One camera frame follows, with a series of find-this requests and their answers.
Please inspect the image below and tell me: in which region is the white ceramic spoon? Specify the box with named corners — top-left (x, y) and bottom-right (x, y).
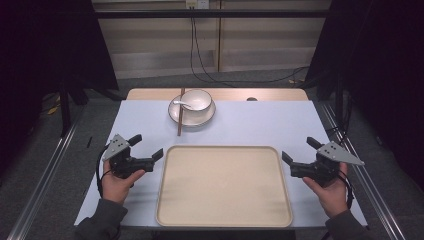
top-left (172, 99), bottom-right (195, 111)

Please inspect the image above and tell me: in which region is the yellow floor tape piece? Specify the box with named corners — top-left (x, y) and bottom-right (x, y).
top-left (45, 94), bottom-right (62, 116)

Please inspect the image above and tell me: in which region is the black horizontal frame bar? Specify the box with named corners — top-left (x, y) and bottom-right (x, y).
top-left (94, 8), bottom-right (335, 20)

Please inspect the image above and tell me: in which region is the aluminium floor rail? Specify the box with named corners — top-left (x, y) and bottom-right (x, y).
top-left (6, 108), bottom-right (85, 240)
top-left (319, 102), bottom-right (408, 240)

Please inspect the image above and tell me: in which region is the short black wall cable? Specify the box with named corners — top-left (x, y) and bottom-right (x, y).
top-left (188, 7), bottom-right (242, 89)

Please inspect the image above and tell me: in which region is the hand-held gripper black cable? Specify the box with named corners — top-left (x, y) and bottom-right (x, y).
top-left (337, 169), bottom-right (356, 210)
top-left (95, 145), bottom-right (112, 198)

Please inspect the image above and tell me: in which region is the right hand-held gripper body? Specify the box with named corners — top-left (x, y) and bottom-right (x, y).
top-left (290, 141), bottom-right (366, 188)

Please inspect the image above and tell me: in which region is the pale blue table mat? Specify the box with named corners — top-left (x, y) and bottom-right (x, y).
top-left (73, 99), bottom-right (368, 228)

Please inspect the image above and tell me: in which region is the black curtain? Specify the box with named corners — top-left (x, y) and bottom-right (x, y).
top-left (0, 0), bottom-right (120, 176)
top-left (304, 0), bottom-right (424, 192)

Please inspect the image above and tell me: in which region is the left hand-held gripper black cable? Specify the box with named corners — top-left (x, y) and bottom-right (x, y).
top-left (95, 145), bottom-right (112, 198)

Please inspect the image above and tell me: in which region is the white wall socket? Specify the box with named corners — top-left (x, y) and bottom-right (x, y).
top-left (185, 0), bottom-right (211, 10)

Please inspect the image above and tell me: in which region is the white round plate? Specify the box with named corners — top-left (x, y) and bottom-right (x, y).
top-left (167, 94), bottom-right (217, 128)

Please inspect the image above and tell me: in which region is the person's right hand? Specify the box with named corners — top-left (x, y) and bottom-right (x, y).
top-left (302, 162), bottom-right (350, 220)

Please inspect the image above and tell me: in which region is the right hand-held gripper black cable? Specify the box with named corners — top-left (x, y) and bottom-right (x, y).
top-left (337, 169), bottom-right (356, 210)

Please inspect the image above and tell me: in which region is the white bowl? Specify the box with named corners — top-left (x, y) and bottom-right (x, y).
top-left (179, 88), bottom-right (214, 113)

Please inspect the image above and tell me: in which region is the black metal stand post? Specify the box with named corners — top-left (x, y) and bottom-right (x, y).
top-left (58, 79), bottom-right (73, 138)

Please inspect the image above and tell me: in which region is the person's left hand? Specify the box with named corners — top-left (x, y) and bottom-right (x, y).
top-left (101, 160), bottom-right (147, 205)

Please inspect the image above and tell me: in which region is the long black wall cable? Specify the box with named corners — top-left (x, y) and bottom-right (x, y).
top-left (192, 7), bottom-right (311, 85)

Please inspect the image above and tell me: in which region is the brown wooden chopstick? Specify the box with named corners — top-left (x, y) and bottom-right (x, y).
top-left (176, 87), bottom-right (185, 137)
top-left (178, 87), bottom-right (186, 137)

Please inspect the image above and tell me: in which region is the beige rectangular tray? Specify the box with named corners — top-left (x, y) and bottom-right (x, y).
top-left (154, 144), bottom-right (294, 229)

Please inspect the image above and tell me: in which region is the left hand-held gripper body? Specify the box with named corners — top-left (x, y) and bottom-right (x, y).
top-left (101, 133), bottom-right (156, 180)

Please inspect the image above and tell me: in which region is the light wooden table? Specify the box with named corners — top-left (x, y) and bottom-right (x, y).
top-left (125, 87), bottom-right (310, 102)

